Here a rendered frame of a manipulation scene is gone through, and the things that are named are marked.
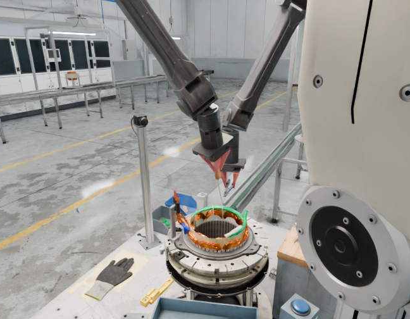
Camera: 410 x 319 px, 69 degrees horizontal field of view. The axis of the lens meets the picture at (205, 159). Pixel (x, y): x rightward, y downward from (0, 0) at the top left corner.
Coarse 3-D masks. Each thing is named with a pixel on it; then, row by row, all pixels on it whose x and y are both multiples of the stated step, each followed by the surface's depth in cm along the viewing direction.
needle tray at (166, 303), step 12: (168, 300) 74; (180, 300) 74; (192, 300) 73; (156, 312) 72; (168, 312) 75; (180, 312) 75; (192, 312) 74; (204, 312) 74; (216, 312) 73; (228, 312) 73; (240, 312) 72; (252, 312) 72
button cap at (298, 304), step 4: (296, 300) 76; (300, 300) 76; (292, 304) 75; (296, 304) 75; (300, 304) 75; (304, 304) 75; (296, 308) 74; (300, 308) 74; (304, 308) 74; (308, 308) 74; (300, 312) 73; (304, 312) 73
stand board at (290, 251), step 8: (296, 232) 100; (288, 240) 96; (280, 248) 92; (288, 248) 92; (296, 248) 92; (280, 256) 91; (288, 256) 90; (296, 256) 89; (296, 264) 89; (304, 264) 87
